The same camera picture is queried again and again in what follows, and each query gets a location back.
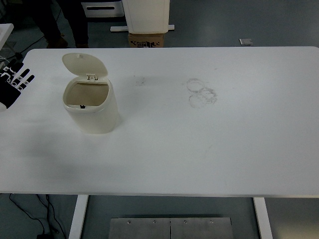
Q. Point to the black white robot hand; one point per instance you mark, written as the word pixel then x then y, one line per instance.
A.
pixel 12 86

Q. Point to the cream plastic trash can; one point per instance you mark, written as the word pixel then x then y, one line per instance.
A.
pixel 89 98

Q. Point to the white side table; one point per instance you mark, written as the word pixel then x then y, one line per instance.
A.
pixel 5 31

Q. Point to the white table foot bar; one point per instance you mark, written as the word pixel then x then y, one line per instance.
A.
pixel 171 27

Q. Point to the white appliance with slot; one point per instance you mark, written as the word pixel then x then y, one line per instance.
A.
pixel 103 8

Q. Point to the left white table leg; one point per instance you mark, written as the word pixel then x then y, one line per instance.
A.
pixel 78 217

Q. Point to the white table leg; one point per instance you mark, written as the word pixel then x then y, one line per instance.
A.
pixel 262 218
pixel 78 217

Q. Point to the brown cardboard box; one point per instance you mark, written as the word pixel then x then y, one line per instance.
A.
pixel 146 40

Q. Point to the metal floor plate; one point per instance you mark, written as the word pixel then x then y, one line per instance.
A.
pixel 171 228

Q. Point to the small grey floor plate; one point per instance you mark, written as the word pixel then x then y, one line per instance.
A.
pixel 246 41

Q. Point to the right white table leg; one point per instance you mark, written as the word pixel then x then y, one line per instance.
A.
pixel 262 218

